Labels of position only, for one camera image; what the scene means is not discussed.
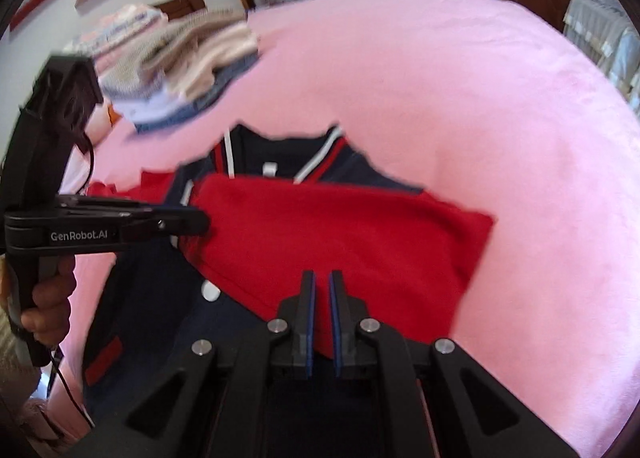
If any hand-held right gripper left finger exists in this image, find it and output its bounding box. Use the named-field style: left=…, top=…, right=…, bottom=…
left=65, top=270, right=317, bottom=458

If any person's left hand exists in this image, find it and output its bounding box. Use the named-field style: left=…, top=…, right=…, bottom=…
left=21, top=257, right=79, bottom=348

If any red wall strip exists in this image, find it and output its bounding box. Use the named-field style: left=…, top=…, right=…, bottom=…
left=9, top=0, right=76, bottom=33

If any wooden headboard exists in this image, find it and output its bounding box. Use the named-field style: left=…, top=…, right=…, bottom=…
left=151, top=0, right=207, bottom=20

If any pink blanket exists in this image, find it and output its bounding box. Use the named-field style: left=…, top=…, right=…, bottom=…
left=47, top=0, right=640, bottom=450

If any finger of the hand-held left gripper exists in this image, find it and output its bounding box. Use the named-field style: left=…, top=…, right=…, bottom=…
left=119, top=207, right=211, bottom=242
left=56, top=193, right=154, bottom=217

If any red and navy jacket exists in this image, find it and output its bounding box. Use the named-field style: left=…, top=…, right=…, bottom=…
left=81, top=122, right=496, bottom=458

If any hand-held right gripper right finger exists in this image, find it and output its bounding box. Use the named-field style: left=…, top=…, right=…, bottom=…
left=327, top=270, right=582, bottom=458

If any pile of folded clothes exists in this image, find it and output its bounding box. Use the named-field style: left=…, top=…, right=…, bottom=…
left=62, top=3, right=266, bottom=136

